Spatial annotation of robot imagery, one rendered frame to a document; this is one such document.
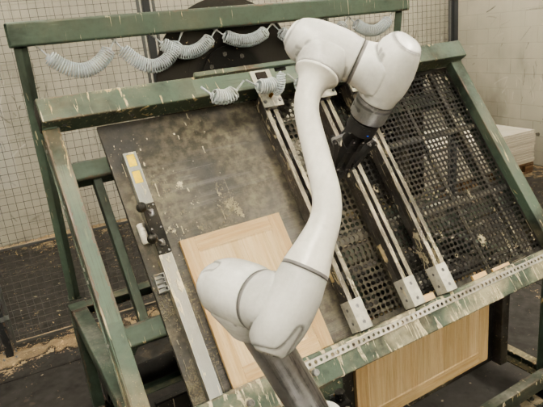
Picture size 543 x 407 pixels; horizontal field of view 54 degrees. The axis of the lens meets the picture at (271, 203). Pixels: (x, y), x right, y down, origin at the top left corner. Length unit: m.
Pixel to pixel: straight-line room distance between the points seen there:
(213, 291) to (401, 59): 0.63
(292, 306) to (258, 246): 1.09
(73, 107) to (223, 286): 1.16
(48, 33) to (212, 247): 1.14
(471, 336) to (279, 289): 2.10
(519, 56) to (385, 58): 6.81
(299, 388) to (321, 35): 0.82
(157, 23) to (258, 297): 1.78
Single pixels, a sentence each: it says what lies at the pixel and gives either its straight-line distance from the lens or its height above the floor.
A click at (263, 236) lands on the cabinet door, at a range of 2.11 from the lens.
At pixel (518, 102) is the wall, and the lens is 8.01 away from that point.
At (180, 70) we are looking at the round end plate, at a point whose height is 1.92.
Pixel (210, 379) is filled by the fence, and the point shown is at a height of 0.95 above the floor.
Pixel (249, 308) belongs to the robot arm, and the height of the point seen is 1.55.
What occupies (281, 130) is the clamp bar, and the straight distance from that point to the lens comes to 2.30.
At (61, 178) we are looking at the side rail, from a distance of 2.01.
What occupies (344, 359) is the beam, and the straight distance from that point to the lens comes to 2.11.
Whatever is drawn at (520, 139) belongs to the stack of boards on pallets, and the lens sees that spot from 7.34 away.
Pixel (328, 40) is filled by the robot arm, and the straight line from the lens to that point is 1.18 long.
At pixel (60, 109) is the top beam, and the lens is 2.09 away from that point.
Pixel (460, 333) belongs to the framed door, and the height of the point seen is 0.49.
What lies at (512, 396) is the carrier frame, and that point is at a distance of 3.12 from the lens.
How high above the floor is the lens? 2.06
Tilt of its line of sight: 18 degrees down
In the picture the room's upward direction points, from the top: 6 degrees counter-clockwise
